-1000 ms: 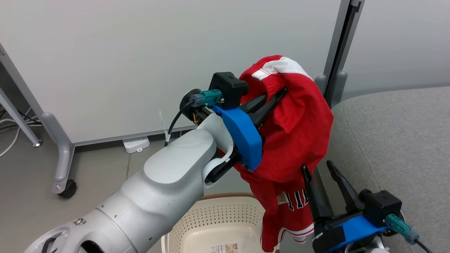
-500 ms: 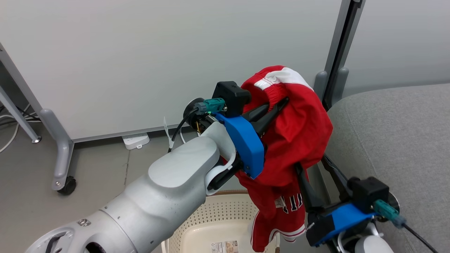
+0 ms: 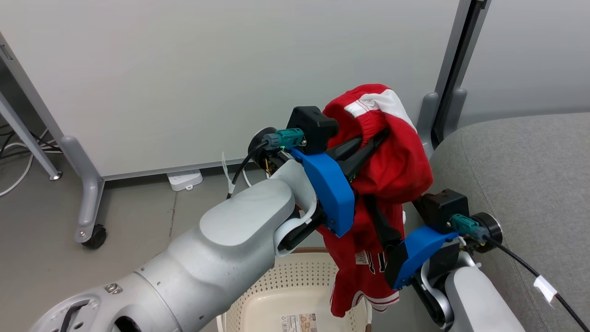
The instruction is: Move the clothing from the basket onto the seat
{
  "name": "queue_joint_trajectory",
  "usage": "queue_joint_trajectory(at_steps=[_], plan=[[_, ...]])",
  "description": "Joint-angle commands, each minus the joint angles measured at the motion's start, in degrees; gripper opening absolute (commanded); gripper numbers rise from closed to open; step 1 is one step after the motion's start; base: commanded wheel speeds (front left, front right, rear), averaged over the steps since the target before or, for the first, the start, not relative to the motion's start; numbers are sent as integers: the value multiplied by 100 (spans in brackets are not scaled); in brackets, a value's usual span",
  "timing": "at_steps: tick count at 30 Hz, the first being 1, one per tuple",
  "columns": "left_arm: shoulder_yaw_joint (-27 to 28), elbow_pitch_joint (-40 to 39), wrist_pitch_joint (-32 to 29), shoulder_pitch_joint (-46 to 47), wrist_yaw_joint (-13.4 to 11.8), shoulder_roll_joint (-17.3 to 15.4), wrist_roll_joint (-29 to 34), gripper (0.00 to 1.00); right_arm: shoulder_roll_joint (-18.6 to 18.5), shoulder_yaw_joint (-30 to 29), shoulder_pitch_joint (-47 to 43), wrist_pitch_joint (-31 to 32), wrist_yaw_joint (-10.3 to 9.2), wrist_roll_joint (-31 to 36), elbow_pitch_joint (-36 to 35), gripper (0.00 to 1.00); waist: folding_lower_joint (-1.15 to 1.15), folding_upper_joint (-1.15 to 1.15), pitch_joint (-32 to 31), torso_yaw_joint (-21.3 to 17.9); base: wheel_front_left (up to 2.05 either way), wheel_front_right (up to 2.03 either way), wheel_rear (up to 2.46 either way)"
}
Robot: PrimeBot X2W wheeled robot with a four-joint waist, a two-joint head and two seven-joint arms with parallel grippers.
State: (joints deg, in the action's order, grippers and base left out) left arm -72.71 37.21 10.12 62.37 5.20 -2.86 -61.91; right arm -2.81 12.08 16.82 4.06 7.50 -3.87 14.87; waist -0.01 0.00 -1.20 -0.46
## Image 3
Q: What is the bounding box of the grey partition post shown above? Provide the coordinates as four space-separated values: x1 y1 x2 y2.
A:
417 0 492 160

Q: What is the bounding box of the white floor cable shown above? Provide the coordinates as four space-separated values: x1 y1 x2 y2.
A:
0 129 62 198

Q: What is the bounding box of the black floor cable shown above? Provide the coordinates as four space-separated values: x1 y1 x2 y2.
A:
0 124 62 161

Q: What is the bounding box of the cream perforated laundry basket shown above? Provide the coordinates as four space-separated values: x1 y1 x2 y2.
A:
216 249 373 332

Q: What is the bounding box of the grey metal table leg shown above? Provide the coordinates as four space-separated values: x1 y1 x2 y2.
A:
0 91 63 181

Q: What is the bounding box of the white tape tag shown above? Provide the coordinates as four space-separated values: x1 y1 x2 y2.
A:
533 275 558 305

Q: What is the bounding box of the white power strip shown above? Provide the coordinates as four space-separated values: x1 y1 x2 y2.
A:
166 169 204 192

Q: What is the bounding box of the black caster wheel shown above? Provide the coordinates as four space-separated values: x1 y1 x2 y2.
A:
82 224 108 250

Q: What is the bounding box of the black cable with green plug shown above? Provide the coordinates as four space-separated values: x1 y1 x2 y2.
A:
448 213 590 332
225 128 306 200

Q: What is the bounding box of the large white partition panel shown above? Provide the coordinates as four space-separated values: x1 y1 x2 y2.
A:
0 0 461 181

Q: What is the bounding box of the grey partition foot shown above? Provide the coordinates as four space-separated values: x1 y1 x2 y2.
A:
59 135 106 243

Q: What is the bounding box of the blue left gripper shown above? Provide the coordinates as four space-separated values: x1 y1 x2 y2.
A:
290 129 391 238

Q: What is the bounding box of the red white sports garment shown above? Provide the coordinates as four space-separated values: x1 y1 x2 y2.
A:
317 83 434 318

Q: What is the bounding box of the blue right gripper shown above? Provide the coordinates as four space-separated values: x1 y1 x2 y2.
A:
365 195 460 291

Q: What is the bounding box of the grey fabric sofa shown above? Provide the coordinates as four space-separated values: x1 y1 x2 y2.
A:
389 112 590 332

